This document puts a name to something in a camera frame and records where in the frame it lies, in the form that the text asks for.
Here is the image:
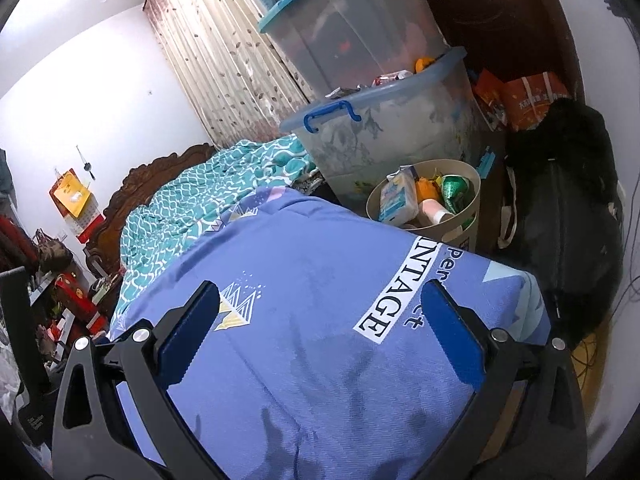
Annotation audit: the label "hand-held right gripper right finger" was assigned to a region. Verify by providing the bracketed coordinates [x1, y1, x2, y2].
[420, 280, 588, 480]

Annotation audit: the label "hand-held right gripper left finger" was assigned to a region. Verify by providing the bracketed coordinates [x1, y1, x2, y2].
[51, 280, 222, 480]

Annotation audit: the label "beige waste basket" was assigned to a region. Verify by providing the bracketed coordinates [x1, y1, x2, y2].
[366, 159, 482, 253]

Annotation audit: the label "crushed green can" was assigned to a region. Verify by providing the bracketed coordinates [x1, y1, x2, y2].
[440, 174, 472, 211]

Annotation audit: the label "crushed blue white carton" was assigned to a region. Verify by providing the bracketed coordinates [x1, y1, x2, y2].
[378, 166, 421, 226]

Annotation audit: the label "orange peel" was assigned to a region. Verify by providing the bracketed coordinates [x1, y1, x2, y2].
[417, 177, 442, 204]

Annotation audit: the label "red gift box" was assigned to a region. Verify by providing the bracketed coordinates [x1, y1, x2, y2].
[54, 272, 108, 336]

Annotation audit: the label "cluttered wooden dresser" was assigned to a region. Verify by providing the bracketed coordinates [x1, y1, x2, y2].
[0, 210, 126, 366]

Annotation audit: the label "teal patterned blanket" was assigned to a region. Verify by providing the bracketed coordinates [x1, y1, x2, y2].
[110, 135, 318, 331]

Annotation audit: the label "brown handbag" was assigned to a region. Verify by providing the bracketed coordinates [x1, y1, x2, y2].
[32, 230, 73, 273]

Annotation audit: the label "black monitor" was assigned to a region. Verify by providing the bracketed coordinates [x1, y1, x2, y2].
[0, 267, 56, 443]

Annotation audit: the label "black bag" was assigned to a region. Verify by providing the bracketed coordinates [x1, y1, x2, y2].
[505, 97, 626, 346]

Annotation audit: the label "carved wooden headboard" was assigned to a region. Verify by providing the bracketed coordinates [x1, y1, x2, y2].
[85, 142, 217, 306]

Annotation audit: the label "stacked clear storage bins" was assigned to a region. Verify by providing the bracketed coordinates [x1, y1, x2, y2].
[279, 47, 483, 201]

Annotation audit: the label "orange printed packet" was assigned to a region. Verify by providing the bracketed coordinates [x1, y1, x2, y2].
[472, 69, 508, 131]

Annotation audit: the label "beige leaf print curtain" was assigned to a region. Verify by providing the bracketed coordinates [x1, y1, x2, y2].
[142, 0, 321, 151]

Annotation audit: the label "dark wooden cabinet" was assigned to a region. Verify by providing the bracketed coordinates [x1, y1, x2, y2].
[400, 0, 586, 106]

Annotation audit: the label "large clear teal-lid storage bin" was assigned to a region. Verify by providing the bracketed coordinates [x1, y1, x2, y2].
[257, 0, 448, 101]

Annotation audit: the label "red yellow wall calendar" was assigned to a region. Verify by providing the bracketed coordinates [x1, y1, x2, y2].
[49, 169, 106, 246]

